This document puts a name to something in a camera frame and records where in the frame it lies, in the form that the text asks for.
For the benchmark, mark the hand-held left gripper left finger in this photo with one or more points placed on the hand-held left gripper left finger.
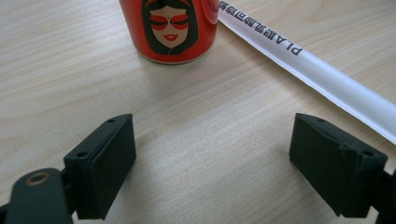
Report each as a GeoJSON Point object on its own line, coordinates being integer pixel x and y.
{"type": "Point", "coordinates": [102, 168]}

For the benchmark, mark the white paper-wrapped straw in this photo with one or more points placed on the white paper-wrapped straw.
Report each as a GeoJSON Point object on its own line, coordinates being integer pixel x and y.
{"type": "Point", "coordinates": [323, 73]}

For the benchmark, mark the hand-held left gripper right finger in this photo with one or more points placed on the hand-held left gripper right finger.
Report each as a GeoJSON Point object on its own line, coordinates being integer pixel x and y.
{"type": "Point", "coordinates": [336, 168]}

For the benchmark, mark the red drink can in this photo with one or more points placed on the red drink can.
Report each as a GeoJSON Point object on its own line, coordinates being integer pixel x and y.
{"type": "Point", "coordinates": [168, 28]}

